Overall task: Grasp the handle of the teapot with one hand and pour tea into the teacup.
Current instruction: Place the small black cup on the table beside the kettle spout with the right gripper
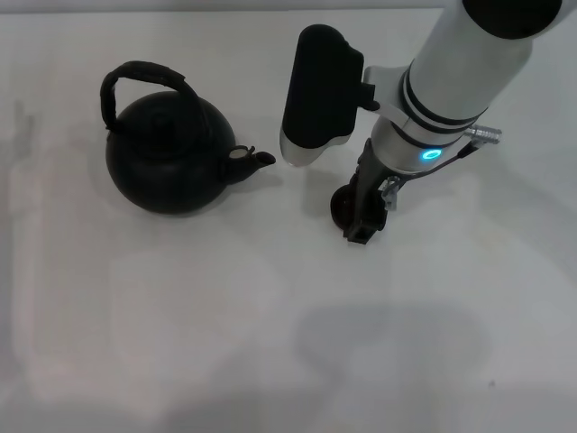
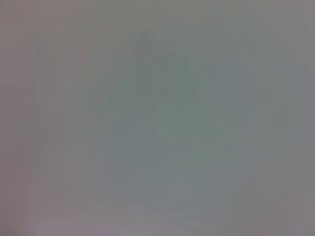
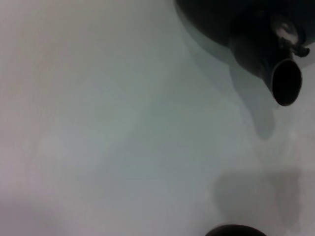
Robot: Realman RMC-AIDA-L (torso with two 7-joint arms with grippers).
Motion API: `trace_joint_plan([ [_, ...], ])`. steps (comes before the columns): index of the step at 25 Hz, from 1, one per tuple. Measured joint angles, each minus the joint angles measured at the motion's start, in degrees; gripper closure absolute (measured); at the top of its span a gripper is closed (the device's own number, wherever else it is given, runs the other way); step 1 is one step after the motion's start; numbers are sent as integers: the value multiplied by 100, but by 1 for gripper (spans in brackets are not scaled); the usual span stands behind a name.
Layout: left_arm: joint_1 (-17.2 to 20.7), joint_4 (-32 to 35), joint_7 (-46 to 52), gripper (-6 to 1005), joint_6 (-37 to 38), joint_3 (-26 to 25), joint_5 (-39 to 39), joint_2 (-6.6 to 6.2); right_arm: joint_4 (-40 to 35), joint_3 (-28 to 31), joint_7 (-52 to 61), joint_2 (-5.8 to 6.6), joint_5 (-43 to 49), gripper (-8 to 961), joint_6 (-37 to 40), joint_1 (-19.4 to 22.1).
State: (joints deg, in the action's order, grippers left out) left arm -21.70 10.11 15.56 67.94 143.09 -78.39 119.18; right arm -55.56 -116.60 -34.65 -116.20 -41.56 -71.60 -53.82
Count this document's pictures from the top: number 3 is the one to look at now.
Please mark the black round teapot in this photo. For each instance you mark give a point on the black round teapot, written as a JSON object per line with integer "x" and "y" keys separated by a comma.
{"x": 246, "y": 27}

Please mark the small dark round teacup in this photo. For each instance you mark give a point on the small dark round teacup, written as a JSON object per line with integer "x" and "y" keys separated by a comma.
{"x": 235, "y": 231}

